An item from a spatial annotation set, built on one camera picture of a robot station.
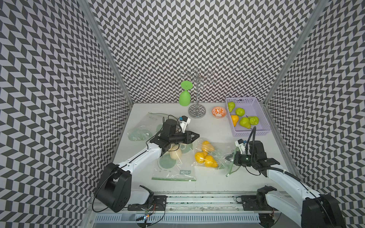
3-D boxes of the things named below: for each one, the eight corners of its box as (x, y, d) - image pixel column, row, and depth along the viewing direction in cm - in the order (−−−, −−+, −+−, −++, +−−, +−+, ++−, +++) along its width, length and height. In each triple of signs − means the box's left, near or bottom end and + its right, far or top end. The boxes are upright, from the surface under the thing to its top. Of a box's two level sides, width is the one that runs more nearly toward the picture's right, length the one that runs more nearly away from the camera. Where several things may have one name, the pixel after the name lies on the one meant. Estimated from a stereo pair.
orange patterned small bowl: (212, 118, 111) (212, 114, 107) (211, 110, 116) (211, 106, 112) (225, 118, 111) (227, 114, 107) (224, 110, 116) (225, 106, 112)
